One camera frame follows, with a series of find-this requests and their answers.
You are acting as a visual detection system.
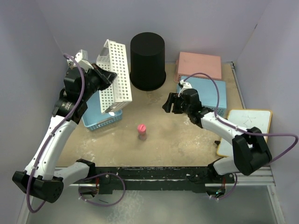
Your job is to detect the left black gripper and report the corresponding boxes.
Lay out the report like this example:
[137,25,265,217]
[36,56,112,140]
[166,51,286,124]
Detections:
[81,63,116,101]

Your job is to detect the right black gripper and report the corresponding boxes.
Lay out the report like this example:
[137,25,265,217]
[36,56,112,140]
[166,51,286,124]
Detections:
[163,92,191,114]

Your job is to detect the white perforated plastic basket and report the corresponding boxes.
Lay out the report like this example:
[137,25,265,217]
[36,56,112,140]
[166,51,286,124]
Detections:
[96,39,132,113]

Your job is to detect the blue perforated plastic basket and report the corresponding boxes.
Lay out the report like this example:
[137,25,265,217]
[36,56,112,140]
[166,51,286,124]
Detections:
[187,76,227,117]

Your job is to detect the large black plastic bucket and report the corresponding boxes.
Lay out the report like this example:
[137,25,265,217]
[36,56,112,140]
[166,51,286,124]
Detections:
[129,32,166,91]

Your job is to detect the pink perforated plastic basket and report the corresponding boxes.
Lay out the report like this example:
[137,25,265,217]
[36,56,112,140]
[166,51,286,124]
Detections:
[174,52,222,83]

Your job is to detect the light blue basket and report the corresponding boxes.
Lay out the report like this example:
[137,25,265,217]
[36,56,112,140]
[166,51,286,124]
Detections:
[81,92,122,131]

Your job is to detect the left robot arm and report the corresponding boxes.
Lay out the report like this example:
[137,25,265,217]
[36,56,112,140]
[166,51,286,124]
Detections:
[12,63,117,203]

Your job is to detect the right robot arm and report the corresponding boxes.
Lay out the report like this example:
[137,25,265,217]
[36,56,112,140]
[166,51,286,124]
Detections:
[162,89,272,182]

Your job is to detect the pink capped small bottle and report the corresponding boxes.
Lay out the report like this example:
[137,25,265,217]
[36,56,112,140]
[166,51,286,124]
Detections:
[137,124,147,140]

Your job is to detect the yellow framed whiteboard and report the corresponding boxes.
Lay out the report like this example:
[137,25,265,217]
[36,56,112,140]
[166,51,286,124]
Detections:
[217,109,272,157]

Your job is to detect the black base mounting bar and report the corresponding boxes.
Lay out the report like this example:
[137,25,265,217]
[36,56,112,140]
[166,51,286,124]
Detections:
[77,159,235,195]

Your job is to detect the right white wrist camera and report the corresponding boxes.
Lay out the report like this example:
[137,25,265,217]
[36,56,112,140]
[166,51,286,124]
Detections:
[178,80,192,97]

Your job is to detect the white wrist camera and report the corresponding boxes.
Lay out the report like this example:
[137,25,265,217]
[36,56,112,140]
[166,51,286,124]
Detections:
[178,80,192,97]
[66,49,93,72]

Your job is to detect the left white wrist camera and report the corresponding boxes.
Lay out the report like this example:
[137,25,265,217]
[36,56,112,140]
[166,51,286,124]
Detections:
[66,49,93,72]

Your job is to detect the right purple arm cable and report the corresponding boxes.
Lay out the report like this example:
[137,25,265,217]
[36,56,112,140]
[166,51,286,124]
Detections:
[183,72,299,172]

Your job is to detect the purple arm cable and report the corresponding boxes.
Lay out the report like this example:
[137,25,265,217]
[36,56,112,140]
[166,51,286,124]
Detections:
[26,53,85,213]
[183,72,299,172]

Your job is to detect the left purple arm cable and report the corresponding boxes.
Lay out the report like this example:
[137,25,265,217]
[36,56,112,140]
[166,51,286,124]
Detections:
[26,53,85,213]

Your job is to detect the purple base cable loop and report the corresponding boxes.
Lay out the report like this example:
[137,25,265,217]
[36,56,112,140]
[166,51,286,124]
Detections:
[78,172,127,207]

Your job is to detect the aluminium extrusion rail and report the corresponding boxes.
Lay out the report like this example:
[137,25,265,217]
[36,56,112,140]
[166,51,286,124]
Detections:
[56,166,276,187]

